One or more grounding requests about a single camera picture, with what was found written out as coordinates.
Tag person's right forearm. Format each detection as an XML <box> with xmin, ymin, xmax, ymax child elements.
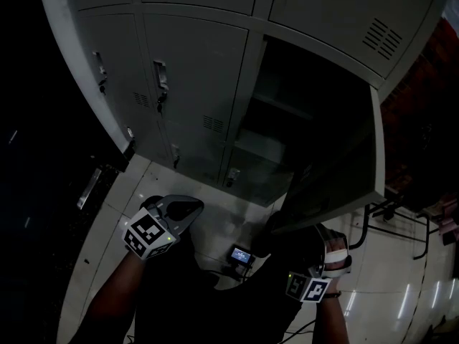
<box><xmin>312</xmin><ymin>291</ymin><xmax>351</xmax><ymax>344</ymax></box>

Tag person's left forearm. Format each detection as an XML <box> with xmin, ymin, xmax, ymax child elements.
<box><xmin>77</xmin><ymin>252</ymin><xmax>151</xmax><ymax>344</ymax></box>

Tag small device with lit screen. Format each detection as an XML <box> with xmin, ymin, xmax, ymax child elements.
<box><xmin>228</xmin><ymin>244</ymin><xmax>256</xmax><ymax>267</ymax></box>

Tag person's right hand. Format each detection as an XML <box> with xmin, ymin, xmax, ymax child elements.
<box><xmin>326</xmin><ymin>237</ymin><xmax>348</xmax><ymax>254</ymax></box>

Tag black cable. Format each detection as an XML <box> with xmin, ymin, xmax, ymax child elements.
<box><xmin>278</xmin><ymin>319</ymin><xmax>317</xmax><ymax>344</ymax></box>

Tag pink object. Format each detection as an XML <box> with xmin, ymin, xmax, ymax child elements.
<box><xmin>440</xmin><ymin>197</ymin><xmax>459</xmax><ymax>237</ymax></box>

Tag black metal frame legs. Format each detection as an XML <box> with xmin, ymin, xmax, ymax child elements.
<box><xmin>348</xmin><ymin>197</ymin><xmax>443</xmax><ymax>261</ymax></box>

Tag grey locker shelf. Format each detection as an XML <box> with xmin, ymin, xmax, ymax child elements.
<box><xmin>250</xmin><ymin>90</ymin><xmax>315</xmax><ymax>122</ymax></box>

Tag person's black clothing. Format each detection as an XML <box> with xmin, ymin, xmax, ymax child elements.
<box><xmin>134</xmin><ymin>209</ymin><xmax>326</xmax><ymax>344</ymax></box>

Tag grey metal locker cabinet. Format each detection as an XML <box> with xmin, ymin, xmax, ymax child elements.
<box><xmin>37</xmin><ymin>0</ymin><xmax>453</xmax><ymax>208</ymax></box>

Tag grey metal locker door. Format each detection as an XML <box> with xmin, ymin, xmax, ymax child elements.
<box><xmin>271</xmin><ymin>83</ymin><xmax>387</xmax><ymax>234</ymax></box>

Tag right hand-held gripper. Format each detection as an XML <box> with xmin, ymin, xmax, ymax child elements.
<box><xmin>285</xmin><ymin>224</ymin><xmax>353</xmax><ymax>304</ymax></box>

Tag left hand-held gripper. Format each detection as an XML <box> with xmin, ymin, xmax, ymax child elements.
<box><xmin>121</xmin><ymin>193</ymin><xmax>205</xmax><ymax>262</ymax></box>

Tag dark cabinet with metal handle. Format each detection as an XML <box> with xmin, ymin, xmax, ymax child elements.
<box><xmin>0</xmin><ymin>84</ymin><xmax>131</xmax><ymax>344</ymax></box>

